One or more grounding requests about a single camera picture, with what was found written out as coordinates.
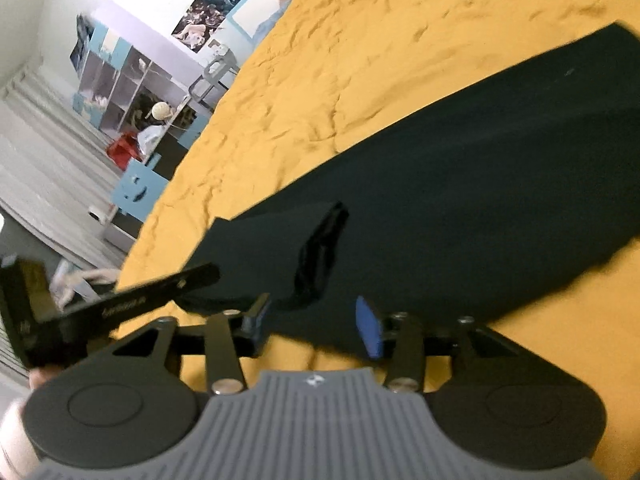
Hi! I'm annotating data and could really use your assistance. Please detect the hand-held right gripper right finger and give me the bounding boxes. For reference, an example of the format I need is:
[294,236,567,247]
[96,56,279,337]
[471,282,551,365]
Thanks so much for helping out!
[354,295,533,395]

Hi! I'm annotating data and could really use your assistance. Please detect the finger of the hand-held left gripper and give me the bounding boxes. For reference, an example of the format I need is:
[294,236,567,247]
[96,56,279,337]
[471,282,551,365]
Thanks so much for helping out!
[149,262,222,308]

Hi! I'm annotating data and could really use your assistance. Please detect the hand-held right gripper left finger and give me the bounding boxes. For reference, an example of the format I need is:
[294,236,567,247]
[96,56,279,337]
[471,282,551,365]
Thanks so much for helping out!
[111,292,273,395]

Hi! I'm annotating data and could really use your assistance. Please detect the black pants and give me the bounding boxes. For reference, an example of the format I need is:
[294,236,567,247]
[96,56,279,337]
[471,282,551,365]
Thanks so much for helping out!
[177,22,640,361]

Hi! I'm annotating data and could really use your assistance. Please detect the person's left forearm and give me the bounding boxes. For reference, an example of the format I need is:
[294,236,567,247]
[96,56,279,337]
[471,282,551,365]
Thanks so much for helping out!
[0,367,61,480]

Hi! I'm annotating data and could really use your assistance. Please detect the blue smiley chair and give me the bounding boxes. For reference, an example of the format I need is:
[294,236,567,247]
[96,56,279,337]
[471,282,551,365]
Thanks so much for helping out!
[112,152,170,222]

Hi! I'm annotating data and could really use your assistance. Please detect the blue and white desk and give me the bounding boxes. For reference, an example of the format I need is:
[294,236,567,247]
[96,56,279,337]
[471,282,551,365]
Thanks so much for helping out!
[102,102,213,252]

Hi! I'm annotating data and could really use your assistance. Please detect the red bag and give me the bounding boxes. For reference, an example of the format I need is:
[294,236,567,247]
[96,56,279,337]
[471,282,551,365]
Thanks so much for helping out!
[106,132,142,169]

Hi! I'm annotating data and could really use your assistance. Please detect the white plastic bag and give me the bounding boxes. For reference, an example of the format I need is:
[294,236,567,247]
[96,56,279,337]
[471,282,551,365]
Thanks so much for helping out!
[137,122,167,155]

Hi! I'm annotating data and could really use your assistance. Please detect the grey chair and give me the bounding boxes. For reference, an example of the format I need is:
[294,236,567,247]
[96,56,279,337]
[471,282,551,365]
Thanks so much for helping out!
[201,44,240,83]
[188,71,227,112]

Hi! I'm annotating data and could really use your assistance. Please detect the yellow quilt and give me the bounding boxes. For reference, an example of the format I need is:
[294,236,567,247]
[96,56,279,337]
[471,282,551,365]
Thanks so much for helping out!
[107,0,640,480]

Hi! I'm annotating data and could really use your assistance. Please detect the blue and white shelf unit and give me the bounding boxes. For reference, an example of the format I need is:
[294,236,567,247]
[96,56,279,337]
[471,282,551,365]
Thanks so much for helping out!
[70,2,202,147]

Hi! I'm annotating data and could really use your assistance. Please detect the poster on shelf unit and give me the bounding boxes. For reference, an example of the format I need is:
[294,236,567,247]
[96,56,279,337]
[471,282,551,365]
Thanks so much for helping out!
[70,13,95,75]

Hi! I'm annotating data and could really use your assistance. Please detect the blue and white headboard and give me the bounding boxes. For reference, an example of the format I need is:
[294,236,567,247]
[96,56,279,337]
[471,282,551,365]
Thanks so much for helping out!
[220,0,321,48]

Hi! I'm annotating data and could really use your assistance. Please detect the blue pillow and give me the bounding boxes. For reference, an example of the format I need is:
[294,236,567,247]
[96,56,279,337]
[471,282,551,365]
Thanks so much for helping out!
[251,0,303,45]

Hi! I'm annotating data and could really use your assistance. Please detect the wall poster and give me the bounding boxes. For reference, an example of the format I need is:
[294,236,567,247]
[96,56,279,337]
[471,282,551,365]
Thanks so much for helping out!
[171,0,296,52]

